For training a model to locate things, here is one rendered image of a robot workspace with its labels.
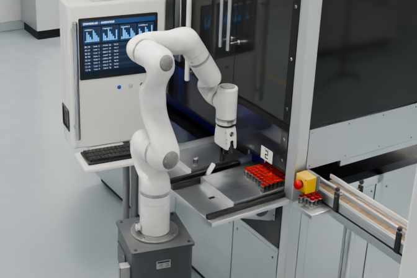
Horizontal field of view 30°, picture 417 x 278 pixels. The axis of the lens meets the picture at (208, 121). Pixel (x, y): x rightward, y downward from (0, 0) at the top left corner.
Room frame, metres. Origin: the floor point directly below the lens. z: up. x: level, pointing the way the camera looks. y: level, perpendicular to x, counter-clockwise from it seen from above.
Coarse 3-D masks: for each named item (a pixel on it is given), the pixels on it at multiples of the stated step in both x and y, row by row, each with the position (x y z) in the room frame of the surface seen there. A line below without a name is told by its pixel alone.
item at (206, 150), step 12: (180, 144) 3.39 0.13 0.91; (192, 144) 3.43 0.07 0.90; (204, 144) 3.47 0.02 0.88; (216, 144) 3.47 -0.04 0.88; (180, 156) 3.32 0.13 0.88; (192, 156) 3.32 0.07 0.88; (204, 156) 3.33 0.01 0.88; (216, 156) 3.34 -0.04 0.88; (228, 156) 3.34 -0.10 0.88; (240, 156) 3.28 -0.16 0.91; (192, 168) 3.20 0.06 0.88; (204, 168) 3.17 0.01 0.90
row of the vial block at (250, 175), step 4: (244, 168) 3.13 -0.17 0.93; (248, 168) 3.14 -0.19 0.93; (244, 172) 3.13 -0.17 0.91; (248, 172) 3.11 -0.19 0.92; (252, 172) 3.10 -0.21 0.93; (244, 176) 3.13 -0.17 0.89; (248, 176) 3.11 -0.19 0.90; (252, 176) 3.09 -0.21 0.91; (256, 176) 3.06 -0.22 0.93; (260, 176) 3.06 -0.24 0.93; (248, 180) 3.11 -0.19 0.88; (252, 180) 3.09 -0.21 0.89; (256, 180) 3.05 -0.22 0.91; (260, 180) 3.03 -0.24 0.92; (264, 180) 3.03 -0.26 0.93; (256, 184) 3.05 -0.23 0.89; (260, 184) 3.03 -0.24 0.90; (268, 184) 3.00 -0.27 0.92; (260, 188) 3.03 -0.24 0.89; (268, 188) 3.00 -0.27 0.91
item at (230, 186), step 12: (240, 168) 3.18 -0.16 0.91; (204, 180) 3.04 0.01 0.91; (216, 180) 3.10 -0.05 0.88; (228, 180) 3.10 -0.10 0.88; (240, 180) 3.11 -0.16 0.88; (216, 192) 2.96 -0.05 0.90; (228, 192) 2.99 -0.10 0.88; (240, 192) 2.99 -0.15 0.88; (252, 192) 3.00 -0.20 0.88; (276, 192) 2.97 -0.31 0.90; (228, 204) 2.87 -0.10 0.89
